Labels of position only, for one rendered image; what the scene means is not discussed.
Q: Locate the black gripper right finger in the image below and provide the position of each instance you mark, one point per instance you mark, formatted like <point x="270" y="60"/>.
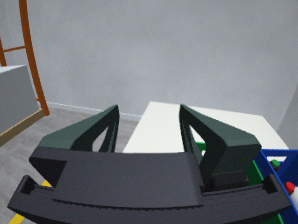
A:
<point x="228" y="149"/>

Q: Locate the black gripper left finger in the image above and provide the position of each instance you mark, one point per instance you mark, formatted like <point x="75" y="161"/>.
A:
<point x="81" y="135"/>

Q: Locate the blue crate with dividers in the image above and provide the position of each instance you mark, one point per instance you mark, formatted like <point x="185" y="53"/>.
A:
<point x="287" y="172"/>

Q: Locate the green plastic crate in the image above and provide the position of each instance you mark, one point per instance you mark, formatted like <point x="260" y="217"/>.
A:
<point x="254" y="177"/>

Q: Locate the white bottle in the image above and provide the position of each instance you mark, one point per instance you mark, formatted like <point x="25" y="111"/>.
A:
<point x="294" y="197"/>

